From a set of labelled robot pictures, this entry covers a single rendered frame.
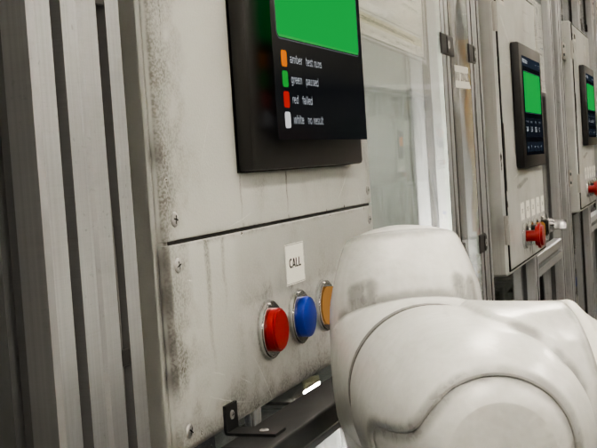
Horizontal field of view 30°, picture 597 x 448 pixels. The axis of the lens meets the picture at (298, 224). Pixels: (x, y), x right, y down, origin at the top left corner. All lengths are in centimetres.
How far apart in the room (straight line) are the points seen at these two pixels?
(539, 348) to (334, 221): 39
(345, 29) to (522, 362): 44
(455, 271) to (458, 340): 17
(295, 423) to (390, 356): 16
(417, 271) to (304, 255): 17
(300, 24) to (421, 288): 22
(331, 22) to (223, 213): 23
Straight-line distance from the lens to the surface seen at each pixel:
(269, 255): 78
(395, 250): 71
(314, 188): 88
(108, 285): 60
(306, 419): 74
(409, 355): 57
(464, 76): 153
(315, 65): 83
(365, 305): 71
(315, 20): 84
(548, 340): 58
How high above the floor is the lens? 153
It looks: 3 degrees down
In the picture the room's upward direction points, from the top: 4 degrees counter-clockwise
